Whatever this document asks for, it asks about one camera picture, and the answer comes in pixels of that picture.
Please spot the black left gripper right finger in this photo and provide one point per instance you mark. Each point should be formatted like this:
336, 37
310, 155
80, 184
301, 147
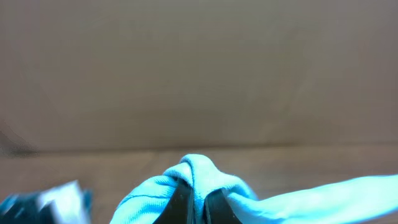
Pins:
217, 209

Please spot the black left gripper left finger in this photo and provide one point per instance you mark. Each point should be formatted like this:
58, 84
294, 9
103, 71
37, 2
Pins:
179, 209

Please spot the light blue printed t-shirt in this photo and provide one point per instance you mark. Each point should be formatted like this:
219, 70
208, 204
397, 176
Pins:
350, 201

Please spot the beige folded garment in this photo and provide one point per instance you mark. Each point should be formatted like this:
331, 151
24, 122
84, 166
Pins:
65, 203

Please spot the blue denim folded garment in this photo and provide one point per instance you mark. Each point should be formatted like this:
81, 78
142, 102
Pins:
19, 209

